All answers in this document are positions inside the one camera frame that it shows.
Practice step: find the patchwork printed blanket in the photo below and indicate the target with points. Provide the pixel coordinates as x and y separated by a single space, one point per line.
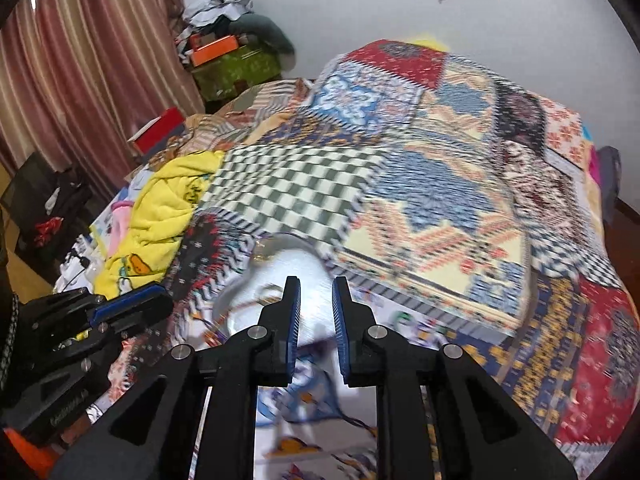
425 200

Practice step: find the green patterned box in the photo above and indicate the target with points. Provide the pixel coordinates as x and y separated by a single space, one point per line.
237 72

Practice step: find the white cartoon printed bedsheet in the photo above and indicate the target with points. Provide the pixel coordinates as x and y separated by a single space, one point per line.
312 435

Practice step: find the pile of grey clothes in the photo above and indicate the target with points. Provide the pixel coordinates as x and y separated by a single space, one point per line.
215 10

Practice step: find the black bag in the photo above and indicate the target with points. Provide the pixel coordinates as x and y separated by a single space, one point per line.
45 205

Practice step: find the pink cloth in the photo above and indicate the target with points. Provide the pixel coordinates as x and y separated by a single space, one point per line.
122 227

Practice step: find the red box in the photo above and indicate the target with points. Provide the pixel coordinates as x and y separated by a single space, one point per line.
157 132

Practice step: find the gold bangle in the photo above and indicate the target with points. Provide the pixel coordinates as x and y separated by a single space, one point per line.
270 291

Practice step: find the white bowl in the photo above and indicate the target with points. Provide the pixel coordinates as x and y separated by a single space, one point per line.
295 265

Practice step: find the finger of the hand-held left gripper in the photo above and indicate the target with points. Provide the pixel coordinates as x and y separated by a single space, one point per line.
60 307
131 302

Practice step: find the striped pink curtain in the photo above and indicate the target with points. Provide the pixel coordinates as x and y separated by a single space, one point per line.
75 60

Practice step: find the yellow cartoon towel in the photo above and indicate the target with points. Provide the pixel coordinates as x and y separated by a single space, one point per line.
160 210

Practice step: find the orange box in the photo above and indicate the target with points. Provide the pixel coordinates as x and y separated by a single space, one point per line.
214 50

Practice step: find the grey-blue cloth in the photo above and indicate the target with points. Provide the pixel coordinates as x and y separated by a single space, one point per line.
610 185

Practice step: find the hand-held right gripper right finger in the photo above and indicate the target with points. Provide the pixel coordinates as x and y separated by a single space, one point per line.
341 325

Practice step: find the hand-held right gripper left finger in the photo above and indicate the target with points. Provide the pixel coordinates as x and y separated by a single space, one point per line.
293 320

